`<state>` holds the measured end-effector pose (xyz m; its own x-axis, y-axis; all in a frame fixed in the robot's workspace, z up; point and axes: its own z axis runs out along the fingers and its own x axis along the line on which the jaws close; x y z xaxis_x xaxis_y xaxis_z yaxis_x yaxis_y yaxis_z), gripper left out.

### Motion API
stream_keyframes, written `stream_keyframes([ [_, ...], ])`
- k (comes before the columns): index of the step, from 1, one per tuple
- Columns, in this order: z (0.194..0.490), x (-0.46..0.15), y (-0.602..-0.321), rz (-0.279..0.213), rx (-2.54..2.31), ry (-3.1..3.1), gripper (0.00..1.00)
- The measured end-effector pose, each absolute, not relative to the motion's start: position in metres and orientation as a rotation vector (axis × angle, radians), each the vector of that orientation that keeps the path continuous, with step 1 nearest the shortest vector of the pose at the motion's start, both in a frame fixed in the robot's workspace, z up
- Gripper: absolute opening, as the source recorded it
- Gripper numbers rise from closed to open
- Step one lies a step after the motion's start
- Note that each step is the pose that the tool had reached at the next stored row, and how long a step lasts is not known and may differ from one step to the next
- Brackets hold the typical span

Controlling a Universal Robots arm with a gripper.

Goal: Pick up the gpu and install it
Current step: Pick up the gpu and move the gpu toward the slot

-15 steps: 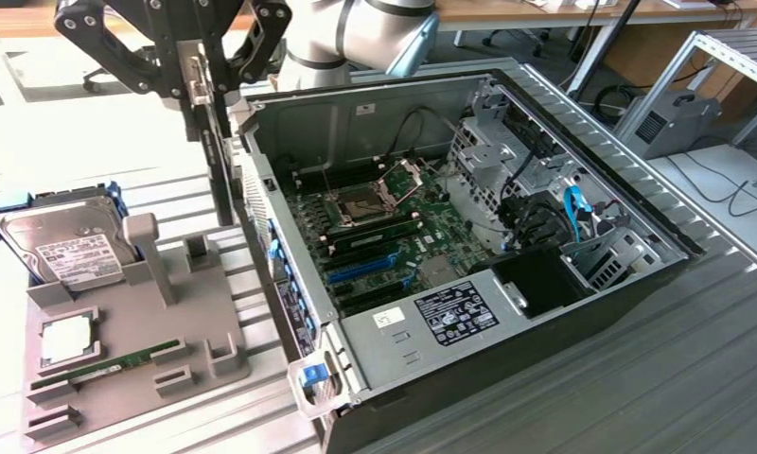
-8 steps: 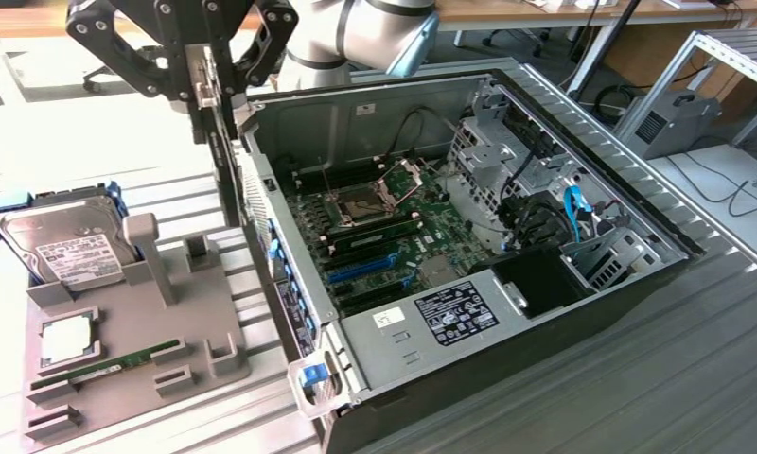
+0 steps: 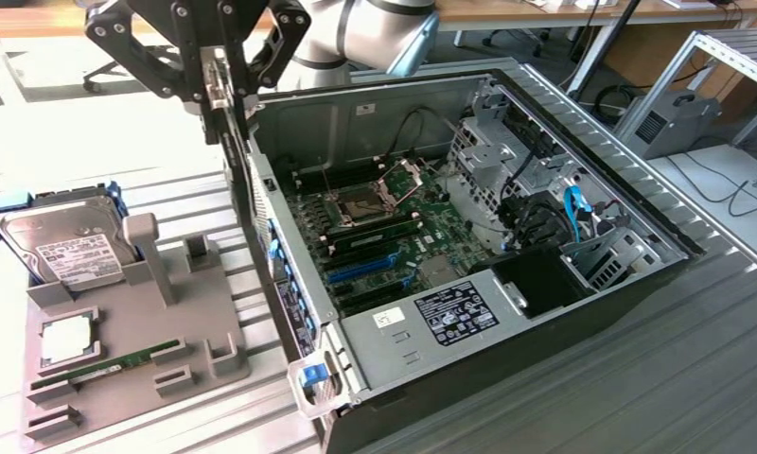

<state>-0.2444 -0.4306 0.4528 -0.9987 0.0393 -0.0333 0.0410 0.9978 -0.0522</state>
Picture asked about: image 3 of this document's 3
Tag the green motherboard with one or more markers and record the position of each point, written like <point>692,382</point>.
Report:
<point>435,222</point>

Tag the blue slot retainer clip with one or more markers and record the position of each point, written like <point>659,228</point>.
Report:
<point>312,328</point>
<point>300,302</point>
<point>275,250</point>
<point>288,279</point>

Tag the silver CPU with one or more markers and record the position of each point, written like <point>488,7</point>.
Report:
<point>65,340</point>

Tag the graphics card with metal bracket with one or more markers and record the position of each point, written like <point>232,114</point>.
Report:
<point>236,165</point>

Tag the black expansion slot blue latch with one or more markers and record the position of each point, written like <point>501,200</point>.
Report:
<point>372,291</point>

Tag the black pole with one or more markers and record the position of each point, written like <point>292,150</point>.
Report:
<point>628,9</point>

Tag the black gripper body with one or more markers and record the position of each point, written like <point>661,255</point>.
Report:
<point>157,23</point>

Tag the CPU socket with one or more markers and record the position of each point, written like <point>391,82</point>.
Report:
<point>360,208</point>

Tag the black open PC case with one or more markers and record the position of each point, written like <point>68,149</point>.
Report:
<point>303,118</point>

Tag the metal socket cover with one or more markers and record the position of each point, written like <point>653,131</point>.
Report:
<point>409,177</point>

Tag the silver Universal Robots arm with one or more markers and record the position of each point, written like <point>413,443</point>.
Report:
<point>365,28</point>

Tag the black RAM slot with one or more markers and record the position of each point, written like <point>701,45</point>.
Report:
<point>379,221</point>
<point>309,178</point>
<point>311,182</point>
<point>380,226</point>
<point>312,187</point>
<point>308,173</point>

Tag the silver hard disk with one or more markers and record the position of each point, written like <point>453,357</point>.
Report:
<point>69,246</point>

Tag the silver metal drive cage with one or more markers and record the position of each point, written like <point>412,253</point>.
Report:
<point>473,203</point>

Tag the white box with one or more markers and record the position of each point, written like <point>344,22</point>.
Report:
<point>568,4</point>

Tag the blue case latch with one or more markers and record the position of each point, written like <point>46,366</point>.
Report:
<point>311,375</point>

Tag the green RAM stick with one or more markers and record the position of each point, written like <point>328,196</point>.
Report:
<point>101,366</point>

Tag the black labelled RAM stick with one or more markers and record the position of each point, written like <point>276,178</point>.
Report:
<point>372,239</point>

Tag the silver perforated disk bay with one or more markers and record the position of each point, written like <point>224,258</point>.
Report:
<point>599,265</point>

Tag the grey power supply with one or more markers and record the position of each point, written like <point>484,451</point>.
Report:
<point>455,307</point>

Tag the socket locking lever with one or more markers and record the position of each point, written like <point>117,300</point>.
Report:
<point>328,175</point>

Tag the grey computer tower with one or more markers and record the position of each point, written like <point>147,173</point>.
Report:
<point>675,123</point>

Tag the aluminium frame rack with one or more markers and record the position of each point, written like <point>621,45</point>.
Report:
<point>744,52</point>

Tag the wooden desk white legs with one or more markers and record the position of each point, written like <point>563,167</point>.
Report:
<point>669,13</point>

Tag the hard disk drive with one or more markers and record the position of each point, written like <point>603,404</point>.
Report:
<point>9,201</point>

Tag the black office chair base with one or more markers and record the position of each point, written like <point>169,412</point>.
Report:
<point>537,47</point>
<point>111,68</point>

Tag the grey parts rack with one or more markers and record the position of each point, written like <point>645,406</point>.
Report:
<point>139,331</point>

